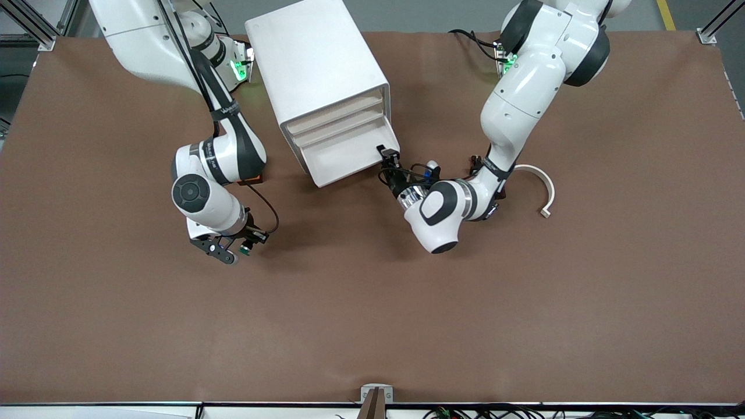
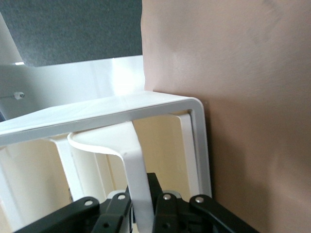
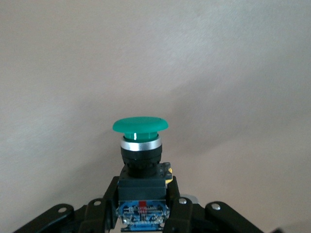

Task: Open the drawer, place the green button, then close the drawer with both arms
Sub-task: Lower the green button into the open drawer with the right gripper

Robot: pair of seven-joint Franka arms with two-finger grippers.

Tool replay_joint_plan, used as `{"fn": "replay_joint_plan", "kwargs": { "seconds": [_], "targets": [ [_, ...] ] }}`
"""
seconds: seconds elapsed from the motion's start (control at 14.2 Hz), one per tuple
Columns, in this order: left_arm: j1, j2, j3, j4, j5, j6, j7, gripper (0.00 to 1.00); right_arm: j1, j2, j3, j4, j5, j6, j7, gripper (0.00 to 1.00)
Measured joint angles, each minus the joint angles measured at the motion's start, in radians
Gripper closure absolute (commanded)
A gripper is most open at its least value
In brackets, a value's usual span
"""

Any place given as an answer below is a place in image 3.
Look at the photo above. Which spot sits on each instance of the large table cover mat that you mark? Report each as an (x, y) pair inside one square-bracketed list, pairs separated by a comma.
[(73, 72)]

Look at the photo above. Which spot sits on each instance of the green mushroom push button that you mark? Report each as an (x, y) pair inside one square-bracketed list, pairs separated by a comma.
[(141, 126)]

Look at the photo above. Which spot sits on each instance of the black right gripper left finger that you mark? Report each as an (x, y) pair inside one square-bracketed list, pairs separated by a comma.
[(97, 216)]

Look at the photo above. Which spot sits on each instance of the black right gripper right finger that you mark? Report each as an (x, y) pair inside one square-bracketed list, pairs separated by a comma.
[(189, 218)]

